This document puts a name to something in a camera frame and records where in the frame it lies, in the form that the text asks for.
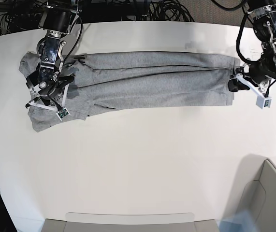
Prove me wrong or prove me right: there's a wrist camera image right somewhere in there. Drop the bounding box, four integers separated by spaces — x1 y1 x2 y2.
256 96 272 109

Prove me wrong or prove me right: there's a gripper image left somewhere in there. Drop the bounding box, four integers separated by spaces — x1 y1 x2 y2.
25 73 75 113

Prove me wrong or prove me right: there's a grey T-shirt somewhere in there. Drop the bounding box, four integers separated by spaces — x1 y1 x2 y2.
19 52 241 132

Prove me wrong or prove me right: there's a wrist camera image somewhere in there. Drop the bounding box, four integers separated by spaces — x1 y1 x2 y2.
256 96 272 109
56 108 70 121

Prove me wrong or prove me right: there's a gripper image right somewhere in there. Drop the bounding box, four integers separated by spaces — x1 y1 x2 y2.
228 63 276 97

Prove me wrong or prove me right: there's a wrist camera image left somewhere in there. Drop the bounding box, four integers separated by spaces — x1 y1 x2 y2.
56 108 70 121

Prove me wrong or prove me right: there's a grey bin at bottom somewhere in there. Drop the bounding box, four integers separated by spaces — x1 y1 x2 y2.
41 212 219 232

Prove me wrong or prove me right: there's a grey bin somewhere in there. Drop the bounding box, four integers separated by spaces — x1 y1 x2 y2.
235 159 276 232
41 212 219 232

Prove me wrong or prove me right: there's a black cable bundle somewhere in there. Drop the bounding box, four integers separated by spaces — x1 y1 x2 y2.
147 0 196 23

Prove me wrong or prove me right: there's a grey bin at right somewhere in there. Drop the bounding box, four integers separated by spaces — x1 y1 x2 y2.
235 159 276 232

